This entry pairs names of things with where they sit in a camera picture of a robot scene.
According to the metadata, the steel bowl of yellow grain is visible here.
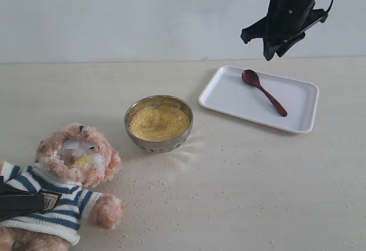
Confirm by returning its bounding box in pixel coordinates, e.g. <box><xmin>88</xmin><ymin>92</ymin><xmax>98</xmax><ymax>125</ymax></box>
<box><xmin>124</xmin><ymin>95</ymin><xmax>193</xmax><ymax>153</ymax></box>

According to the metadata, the white rectangular plastic tray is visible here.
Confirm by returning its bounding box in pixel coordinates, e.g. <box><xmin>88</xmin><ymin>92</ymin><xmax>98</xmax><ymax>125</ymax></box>
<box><xmin>198</xmin><ymin>65</ymin><xmax>319</xmax><ymax>134</ymax></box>

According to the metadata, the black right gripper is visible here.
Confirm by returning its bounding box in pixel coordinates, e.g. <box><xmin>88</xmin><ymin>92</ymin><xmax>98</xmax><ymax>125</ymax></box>
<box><xmin>240</xmin><ymin>0</ymin><xmax>329</xmax><ymax>61</ymax></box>

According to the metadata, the dark red wooden spoon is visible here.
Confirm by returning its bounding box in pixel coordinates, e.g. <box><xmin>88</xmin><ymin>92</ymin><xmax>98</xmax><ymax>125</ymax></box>
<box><xmin>241</xmin><ymin>69</ymin><xmax>288</xmax><ymax>117</ymax></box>

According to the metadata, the beige teddy bear striped sweater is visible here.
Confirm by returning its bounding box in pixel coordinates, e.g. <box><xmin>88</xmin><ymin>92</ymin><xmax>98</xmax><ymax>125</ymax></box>
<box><xmin>1</xmin><ymin>123</ymin><xmax>124</xmax><ymax>250</ymax></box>

